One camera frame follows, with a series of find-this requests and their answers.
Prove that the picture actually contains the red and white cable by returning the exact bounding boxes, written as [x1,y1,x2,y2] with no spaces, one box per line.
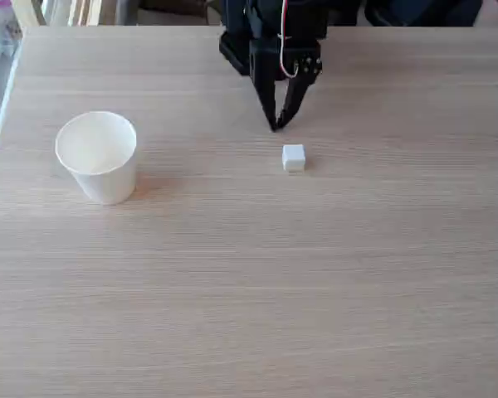
[276,0,300,80]

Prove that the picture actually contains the light wooden slatted frame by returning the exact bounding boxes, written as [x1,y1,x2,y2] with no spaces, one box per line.
[11,0,139,27]

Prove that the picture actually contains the dark chair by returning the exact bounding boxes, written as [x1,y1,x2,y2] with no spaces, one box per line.
[364,0,482,27]

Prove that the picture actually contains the small white block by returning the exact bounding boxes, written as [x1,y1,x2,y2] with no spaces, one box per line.
[281,143,307,174]

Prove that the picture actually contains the white paper cup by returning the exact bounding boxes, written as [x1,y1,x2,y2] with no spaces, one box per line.
[54,110,139,206]

